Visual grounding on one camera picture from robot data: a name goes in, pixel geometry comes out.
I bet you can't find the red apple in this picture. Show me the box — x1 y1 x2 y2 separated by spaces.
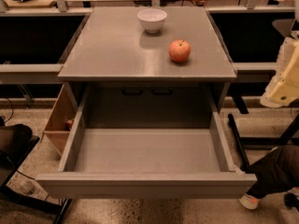
168 40 191 63

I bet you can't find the cardboard box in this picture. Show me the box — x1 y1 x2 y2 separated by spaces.
43 85 77 155

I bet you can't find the white orange sneaker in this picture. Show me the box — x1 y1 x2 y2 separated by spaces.
239 194 259 210

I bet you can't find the grey top drawer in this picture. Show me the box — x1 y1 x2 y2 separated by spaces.
37 85 256 199

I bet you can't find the grey rail right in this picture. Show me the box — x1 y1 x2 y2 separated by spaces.
232 63 277 83

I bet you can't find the red item in box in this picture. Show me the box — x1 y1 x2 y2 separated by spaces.
65 119 74 130

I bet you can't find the grey rail left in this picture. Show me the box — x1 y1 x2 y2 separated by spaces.
0 64 63 84

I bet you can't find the grey rail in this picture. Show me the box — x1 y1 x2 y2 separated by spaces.
232 63 277 83
0 64 63 84

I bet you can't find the grey drawer cabinet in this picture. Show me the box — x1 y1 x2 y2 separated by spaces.
59 7 235 128

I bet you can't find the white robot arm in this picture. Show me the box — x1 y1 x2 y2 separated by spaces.
260 0 299 108

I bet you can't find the person's dark trouser leg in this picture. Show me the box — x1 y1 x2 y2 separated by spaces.
247 145 299 199

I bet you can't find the white ceramic bowl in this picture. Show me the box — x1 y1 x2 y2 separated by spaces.
137 8 167 33

